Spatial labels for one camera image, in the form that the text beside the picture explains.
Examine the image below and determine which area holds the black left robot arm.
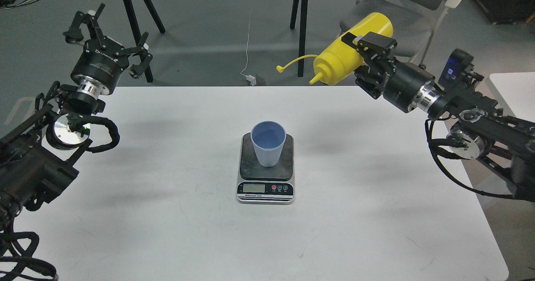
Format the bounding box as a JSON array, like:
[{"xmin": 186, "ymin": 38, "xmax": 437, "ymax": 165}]
[{"xmin": 0, "ymin": 3, "xmax": 153, "ymax": 281}]

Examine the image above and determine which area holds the white charging cable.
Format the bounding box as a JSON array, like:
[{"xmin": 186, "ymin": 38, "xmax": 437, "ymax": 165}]
[{"xmin": 241, "ymin": 11, "xmax": 257, "ymax": 85}]

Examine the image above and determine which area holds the grey office chair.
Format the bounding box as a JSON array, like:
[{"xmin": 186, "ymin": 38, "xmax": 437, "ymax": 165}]
[{"xmin": 339, "ymin": 0, "xmax": 462, "ymax": 68}]

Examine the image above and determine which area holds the yellow squeeze bottle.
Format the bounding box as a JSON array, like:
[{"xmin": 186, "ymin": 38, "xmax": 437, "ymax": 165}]
[{"xmin": 276, "ymin": 12, "xmax": 393, "ymax": 85}]

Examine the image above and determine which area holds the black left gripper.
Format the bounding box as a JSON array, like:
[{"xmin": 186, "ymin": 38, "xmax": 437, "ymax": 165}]
[{"xmin": 63, "ymin": 3, "xmax": 153, "ymax": 96}]

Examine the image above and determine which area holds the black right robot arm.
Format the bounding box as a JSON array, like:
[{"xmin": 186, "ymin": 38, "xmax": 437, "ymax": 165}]
[{"xmin": 341, "ymin": 33, "xmax": 534, "ymax": 202}]

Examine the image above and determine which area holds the digital kitchen scale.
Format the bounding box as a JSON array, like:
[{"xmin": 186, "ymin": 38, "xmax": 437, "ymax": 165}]
[{"xmin": 236, "ymin": 133, "xmax": 296, "ymax": 205}]

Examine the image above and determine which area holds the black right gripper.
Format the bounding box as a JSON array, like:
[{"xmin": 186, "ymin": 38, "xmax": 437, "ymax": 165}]
[{"xmin": 341, "ymin": 32, "xmax": 439, "ymax": 115}]

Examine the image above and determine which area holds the blue ribbed plastic cup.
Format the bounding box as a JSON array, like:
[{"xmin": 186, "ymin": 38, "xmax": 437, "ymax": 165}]
[{"xmin": 250, "ymin": 121, "xmax": 286, "ymax": 167}]

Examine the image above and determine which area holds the white side table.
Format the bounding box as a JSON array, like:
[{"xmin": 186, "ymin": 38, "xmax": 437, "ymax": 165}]
[{"xmin": 489, "ymin": 72, "xmax": 535, "ymax": 122}]

